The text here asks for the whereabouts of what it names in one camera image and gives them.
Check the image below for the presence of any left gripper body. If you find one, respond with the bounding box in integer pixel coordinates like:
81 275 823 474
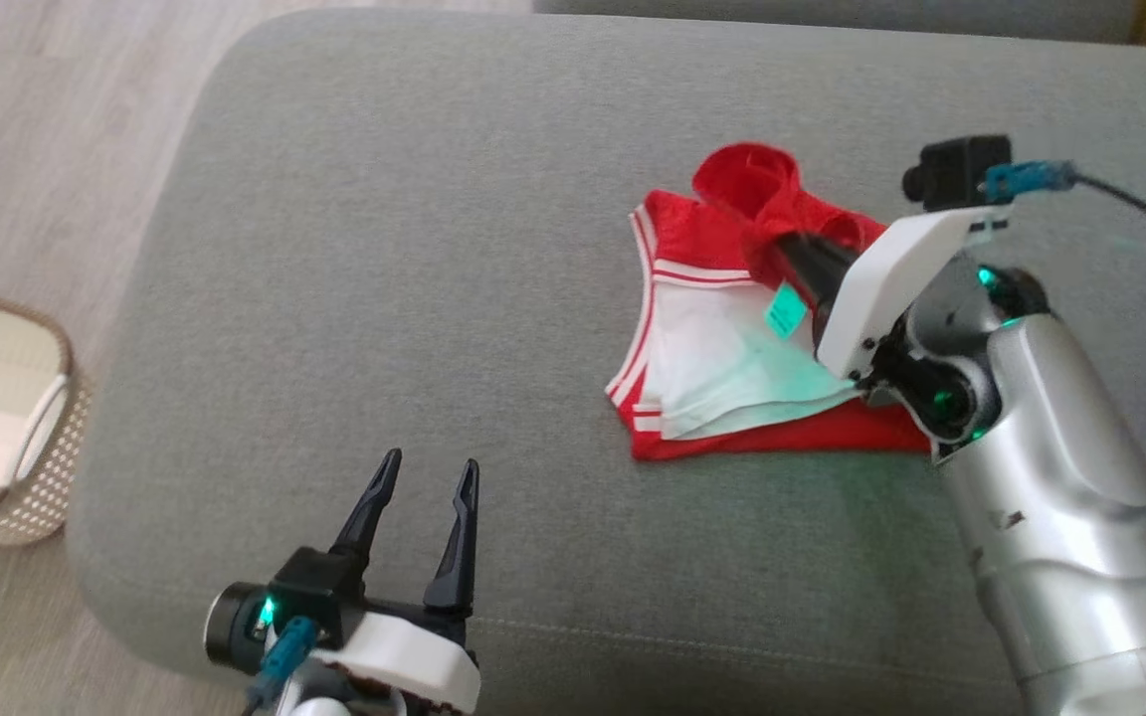
203 584 482 715

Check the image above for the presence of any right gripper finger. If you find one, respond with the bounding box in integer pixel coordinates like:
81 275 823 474
787 257 848 311
780 235 860 271

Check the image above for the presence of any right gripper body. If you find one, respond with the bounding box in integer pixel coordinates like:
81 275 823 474
817 206 1047 387

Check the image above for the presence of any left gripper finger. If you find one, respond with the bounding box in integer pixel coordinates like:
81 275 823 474
329 447 403 574
422 457 480 613

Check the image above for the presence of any red and white basketball jersey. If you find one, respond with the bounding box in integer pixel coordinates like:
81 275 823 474
605 142 890 441

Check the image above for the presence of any grey fabric sofa seat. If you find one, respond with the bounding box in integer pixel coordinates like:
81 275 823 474
66 8 1146 716

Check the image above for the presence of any cream woven laundry basket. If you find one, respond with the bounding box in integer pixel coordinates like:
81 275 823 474
0 286 94 546

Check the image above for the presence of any left cable with blue plug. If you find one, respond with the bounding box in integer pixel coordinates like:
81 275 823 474
247 615 323 715

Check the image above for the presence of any cable with blue plug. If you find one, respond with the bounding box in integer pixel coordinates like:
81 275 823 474
981 159 1146 543
247 615 323 715

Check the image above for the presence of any right cable with blue plug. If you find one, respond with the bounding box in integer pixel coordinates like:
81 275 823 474
981 159 1146 543

